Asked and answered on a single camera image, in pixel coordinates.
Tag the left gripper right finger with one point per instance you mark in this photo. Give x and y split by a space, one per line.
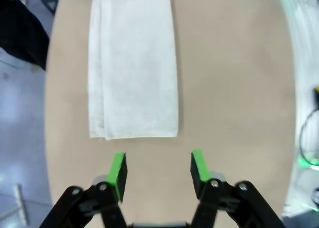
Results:
200 173

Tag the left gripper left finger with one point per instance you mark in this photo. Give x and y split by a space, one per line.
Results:
117 178

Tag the pale grey towel white loop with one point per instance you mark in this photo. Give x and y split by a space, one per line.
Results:
134 63

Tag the white metal bar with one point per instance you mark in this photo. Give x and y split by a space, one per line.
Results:
21 205

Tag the yellow emergency stop box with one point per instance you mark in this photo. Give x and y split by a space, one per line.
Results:
317 90

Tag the person in navy jacket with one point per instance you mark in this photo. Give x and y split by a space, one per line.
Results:
22 33

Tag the slotted aluminium base plate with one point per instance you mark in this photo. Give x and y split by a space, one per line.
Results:
306 51

